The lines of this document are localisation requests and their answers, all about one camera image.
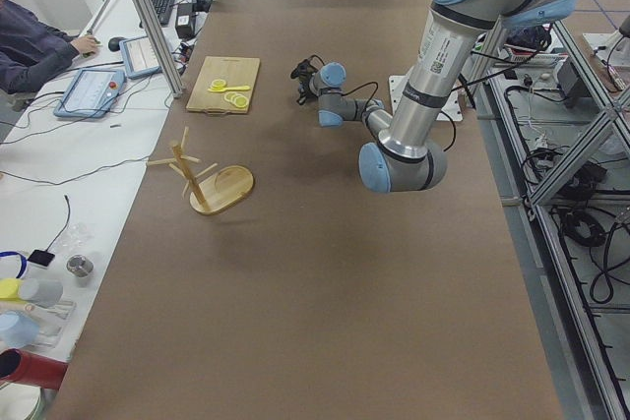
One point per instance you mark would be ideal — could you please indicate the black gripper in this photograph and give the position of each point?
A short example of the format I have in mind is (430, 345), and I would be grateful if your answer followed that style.
(304, 88)

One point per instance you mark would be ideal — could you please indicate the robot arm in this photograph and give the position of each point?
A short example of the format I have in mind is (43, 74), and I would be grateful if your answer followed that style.
(401, 156)

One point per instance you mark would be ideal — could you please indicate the wooden mug tree rack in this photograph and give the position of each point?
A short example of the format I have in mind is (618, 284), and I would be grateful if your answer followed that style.
(210, 191)

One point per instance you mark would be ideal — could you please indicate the grey cup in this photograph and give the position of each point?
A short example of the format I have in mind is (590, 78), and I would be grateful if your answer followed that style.
(42, 292)

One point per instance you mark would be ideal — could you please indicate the yellow cup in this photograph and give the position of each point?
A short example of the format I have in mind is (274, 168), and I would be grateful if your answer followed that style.
(9, 288)

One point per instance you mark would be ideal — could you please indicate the light blue cup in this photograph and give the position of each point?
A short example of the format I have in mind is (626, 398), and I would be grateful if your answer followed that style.
(17, 329)

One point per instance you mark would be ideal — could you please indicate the bamboo cutting board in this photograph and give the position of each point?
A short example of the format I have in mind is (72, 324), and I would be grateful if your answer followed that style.
(237, 71)

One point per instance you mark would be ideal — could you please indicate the lemon slice middle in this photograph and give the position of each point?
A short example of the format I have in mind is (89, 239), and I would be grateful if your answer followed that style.
(231, 96)

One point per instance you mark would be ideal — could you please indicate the black power adapter box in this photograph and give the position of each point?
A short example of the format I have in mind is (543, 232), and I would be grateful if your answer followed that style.
(185, 23)

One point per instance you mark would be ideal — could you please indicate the far blue teach pendant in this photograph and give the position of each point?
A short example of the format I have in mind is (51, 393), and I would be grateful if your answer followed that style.
(139, 58)

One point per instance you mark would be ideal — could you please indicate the blue teach pendant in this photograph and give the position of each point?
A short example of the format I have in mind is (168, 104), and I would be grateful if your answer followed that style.
(91, 94)
(139, 58)

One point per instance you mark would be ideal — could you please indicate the black computer mouse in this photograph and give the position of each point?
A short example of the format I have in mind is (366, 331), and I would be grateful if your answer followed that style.
(114, 43)

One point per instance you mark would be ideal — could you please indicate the near blue teach pendant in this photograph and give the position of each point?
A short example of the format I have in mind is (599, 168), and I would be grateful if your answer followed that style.
(91, 94)

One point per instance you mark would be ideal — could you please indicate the person in dark sweater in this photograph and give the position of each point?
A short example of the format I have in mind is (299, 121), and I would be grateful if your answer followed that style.
(32, 52)

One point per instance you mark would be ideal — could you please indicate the small black square pad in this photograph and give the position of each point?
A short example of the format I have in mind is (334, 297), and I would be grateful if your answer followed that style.
(42, 258)

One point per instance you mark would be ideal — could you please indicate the red cylinder bottle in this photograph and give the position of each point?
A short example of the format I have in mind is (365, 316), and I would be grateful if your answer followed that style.
(22, 367)

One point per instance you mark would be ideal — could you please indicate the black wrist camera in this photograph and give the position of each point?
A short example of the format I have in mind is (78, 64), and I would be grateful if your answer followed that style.
(304, 70)

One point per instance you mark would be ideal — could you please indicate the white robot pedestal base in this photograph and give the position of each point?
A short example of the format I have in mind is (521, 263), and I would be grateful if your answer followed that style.
(450, 111)

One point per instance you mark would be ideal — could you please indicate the aluminium frame post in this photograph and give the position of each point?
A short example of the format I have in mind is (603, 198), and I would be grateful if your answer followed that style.
(149, 19)

